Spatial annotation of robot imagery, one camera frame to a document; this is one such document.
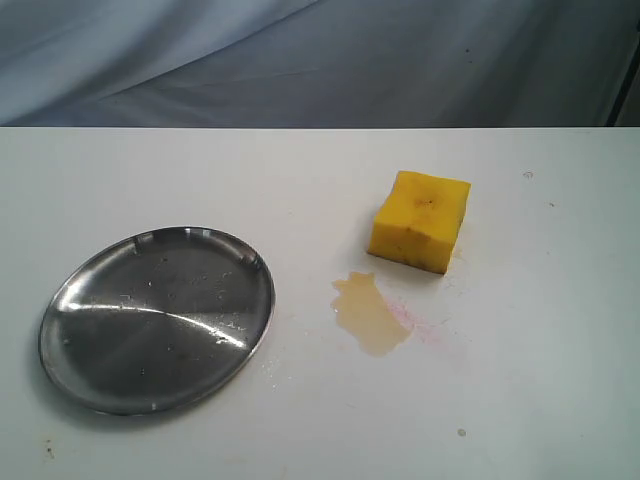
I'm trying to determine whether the yellow sponge block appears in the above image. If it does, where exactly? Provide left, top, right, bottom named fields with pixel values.
left=367, top=171, right=471, bottom=274

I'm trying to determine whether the yellowish liquid spill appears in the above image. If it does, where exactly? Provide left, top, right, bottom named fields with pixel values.
left=331, top=272, right=412, bottom=357

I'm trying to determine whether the round stainless steel plate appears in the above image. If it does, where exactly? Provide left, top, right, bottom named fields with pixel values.
left=38, top=227, right=276, bottom=416

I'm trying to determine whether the grey backdrop cloth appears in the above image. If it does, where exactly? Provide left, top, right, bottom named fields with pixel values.
left=1, top=1, right=639, bottom=128

